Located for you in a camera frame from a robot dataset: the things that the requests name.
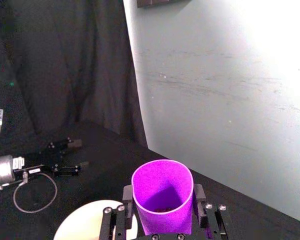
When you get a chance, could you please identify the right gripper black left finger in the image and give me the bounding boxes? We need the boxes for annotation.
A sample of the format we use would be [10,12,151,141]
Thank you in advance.
[98,184,135,240]

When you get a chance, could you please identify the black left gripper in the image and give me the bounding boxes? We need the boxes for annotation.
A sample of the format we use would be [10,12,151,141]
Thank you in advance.
[12,136,90,185]

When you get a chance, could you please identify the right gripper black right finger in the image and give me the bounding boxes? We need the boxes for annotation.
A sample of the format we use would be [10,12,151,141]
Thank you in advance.
[193,184,233,240]

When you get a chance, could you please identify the purple plastic cup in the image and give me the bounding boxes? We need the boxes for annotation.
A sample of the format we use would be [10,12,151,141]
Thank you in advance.
[131,159,195,236]

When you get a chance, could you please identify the white round bowl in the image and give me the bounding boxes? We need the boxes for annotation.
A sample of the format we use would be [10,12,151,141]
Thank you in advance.
[53,199,141,240]

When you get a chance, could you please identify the black table cloth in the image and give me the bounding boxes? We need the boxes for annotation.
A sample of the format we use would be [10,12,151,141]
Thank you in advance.
[0,119,300,240]

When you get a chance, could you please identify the dark small beans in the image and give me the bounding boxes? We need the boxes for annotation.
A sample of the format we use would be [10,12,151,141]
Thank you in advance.
[153,206,175,213]

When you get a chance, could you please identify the black hanging curtain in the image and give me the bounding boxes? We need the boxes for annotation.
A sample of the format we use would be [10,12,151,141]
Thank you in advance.
[0,0,149,149]

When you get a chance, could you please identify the thin dark looped cable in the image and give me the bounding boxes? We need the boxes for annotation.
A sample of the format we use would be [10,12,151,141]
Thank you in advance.
[12,171,59,214]

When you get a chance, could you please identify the dark wall-mounted object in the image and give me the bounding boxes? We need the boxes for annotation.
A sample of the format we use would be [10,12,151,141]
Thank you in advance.
[136,0,192,9]

